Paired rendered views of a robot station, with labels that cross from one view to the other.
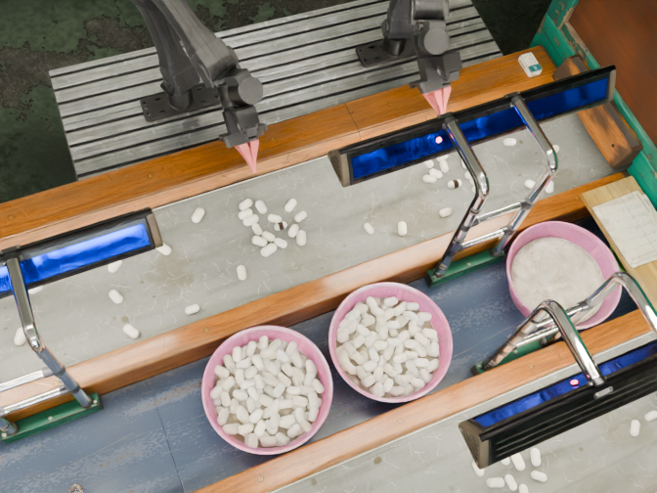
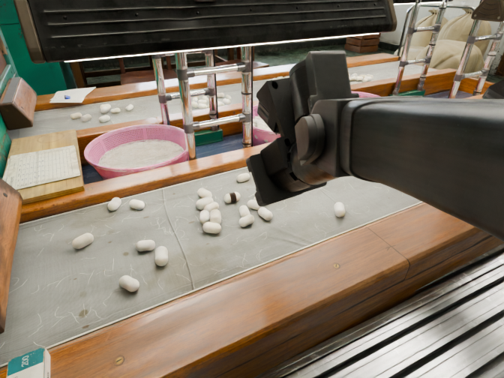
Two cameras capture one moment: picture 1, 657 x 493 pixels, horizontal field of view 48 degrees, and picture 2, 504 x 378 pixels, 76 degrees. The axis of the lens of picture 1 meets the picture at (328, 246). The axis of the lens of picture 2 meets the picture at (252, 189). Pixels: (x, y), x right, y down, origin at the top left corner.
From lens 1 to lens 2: 188 cm
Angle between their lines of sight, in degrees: 83
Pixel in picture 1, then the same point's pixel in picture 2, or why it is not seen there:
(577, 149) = (40, 253)
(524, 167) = (136, 225)
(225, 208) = not seen: hidden behind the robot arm
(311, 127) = (431, 224)
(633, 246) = (59, 155)
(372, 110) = (361, 254)
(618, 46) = not seen: outside the picture
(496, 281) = not seen: hidden behind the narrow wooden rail
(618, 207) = (47, 177)
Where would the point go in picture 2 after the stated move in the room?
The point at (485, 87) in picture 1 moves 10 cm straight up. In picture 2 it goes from (160, 317) to (147, 262)
